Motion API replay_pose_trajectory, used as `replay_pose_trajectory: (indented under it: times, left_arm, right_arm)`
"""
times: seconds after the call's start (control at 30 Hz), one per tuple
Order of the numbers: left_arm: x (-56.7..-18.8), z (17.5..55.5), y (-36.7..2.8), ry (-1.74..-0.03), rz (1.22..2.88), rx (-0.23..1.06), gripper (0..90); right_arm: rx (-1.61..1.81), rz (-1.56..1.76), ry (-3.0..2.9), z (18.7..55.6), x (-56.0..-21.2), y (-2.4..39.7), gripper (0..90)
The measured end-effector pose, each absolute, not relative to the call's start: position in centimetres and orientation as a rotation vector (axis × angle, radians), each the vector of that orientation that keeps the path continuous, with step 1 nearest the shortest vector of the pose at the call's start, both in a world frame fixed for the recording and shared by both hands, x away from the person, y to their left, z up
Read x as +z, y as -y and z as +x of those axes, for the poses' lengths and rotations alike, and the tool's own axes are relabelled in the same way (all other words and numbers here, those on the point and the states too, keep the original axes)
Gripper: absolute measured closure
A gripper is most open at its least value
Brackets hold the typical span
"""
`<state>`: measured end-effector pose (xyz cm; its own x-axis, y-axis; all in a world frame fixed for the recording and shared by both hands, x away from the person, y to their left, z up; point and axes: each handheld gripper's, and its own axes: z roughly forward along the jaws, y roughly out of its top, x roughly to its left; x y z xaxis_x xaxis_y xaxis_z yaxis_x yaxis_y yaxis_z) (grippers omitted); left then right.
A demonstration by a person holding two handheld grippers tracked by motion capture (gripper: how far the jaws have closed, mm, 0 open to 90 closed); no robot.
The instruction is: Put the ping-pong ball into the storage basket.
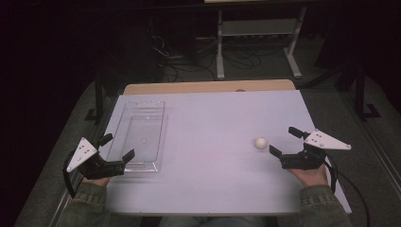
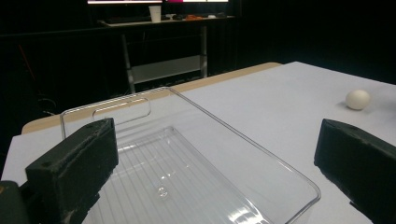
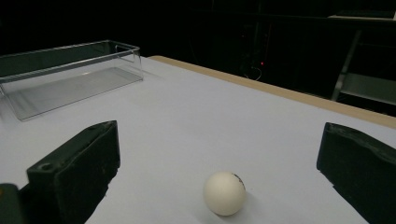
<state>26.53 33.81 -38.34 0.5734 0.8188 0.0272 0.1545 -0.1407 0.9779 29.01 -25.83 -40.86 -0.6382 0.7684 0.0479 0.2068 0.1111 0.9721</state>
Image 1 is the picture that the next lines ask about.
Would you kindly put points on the white board sheet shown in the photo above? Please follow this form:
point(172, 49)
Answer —
point(208, 132)

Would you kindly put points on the person's left hand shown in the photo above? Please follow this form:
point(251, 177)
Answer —
point(97, 181)

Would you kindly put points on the wooden table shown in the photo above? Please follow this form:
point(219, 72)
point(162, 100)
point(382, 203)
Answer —
point(189, 87)

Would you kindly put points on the black metal stand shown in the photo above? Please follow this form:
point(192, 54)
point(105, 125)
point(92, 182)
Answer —
point(361, 94)
point(99, 94)

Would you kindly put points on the white metal desk frame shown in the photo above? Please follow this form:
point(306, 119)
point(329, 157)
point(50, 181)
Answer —
point(258, 27)

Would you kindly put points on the person's right hand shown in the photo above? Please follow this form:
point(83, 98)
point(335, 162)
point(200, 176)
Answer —
point(312, 177)

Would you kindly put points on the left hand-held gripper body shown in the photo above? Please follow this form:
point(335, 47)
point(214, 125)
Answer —
point(94, 167)

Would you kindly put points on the clear plastic tray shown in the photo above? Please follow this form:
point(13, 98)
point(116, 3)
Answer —
point(142, 135)

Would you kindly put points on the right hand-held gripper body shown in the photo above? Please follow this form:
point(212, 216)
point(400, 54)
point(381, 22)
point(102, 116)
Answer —
point(302, 160)

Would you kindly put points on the white ball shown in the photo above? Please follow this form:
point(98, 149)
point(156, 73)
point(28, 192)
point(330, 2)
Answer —
point(260, 143)

